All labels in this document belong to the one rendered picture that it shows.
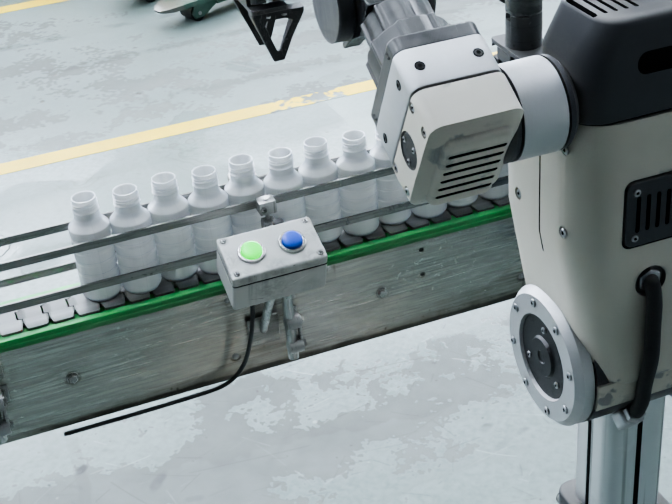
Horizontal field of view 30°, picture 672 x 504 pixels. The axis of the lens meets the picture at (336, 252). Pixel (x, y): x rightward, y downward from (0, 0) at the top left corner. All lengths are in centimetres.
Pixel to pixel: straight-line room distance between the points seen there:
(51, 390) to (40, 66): 368
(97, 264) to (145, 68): 350
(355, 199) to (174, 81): 327
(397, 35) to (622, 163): 24
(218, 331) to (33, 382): 29
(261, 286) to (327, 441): 142
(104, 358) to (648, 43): 105
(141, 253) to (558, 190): 81
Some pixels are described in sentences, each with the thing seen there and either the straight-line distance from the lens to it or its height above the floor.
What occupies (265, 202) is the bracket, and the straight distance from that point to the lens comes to 185.
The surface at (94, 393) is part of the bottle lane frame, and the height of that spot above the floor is 87.
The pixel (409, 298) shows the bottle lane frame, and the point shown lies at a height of 88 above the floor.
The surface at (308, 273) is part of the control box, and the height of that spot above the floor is 107.
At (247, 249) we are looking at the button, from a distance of 174.
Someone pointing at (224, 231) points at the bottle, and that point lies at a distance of 188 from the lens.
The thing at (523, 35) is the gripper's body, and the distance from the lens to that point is 196.
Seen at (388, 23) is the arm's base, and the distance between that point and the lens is 116.
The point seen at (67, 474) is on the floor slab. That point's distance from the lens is 318.
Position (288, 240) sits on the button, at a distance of 175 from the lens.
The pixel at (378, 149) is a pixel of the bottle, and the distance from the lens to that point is 194.
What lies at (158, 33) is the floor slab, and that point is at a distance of 568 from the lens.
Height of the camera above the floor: 201
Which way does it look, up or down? 31 degrees down
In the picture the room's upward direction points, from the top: 5 degrees counter-clockwise
